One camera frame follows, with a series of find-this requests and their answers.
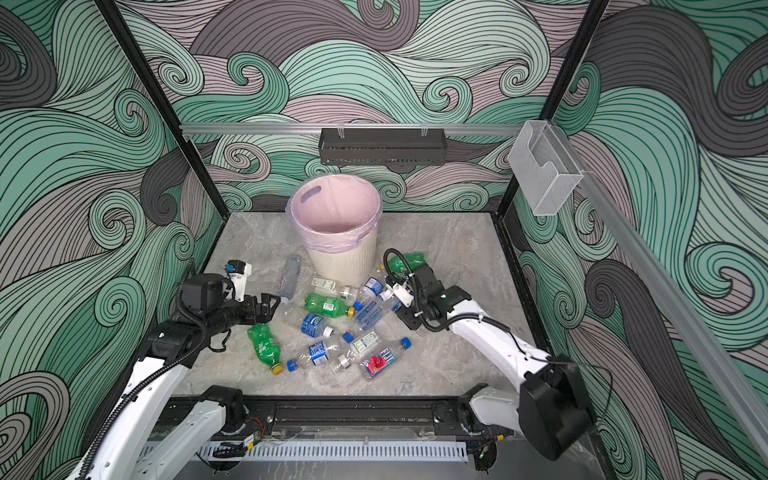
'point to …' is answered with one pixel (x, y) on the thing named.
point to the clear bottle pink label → (382, 361)
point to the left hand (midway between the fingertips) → (265, 295)
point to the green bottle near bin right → (411, 259)
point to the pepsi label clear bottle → (318, 353)
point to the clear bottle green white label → (361, 346)
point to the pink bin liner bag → (334, 213)
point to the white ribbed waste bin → (346, 268)
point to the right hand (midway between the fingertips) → (408, 307)
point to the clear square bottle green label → (330, 287)
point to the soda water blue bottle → (375, 320)
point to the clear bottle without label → (288, 280)
